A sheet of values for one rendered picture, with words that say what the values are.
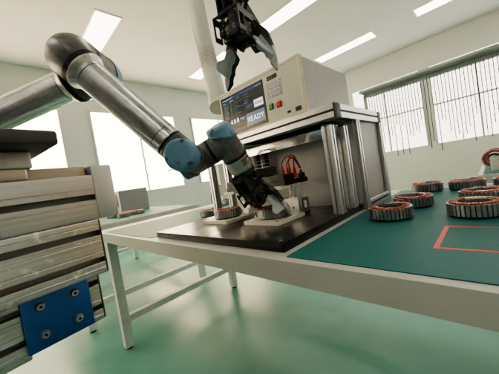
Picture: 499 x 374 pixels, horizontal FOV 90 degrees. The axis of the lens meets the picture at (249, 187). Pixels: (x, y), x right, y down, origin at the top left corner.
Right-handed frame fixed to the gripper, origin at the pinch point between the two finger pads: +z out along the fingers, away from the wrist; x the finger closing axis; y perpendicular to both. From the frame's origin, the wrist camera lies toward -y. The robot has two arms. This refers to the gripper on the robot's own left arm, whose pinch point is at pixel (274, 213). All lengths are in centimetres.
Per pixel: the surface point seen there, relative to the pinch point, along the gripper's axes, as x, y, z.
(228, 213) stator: -19.9, 2.9, -2.7
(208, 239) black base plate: -8.9, 21.0, -8.5
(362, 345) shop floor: 0, -5, 95
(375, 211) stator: 30.4, -5.2, 4.4
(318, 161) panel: 5.7, -28.9, -1.0
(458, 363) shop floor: 37, -13, 99
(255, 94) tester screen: -11.0, -33.8, -33.4
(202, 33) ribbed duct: -126, -153, -86
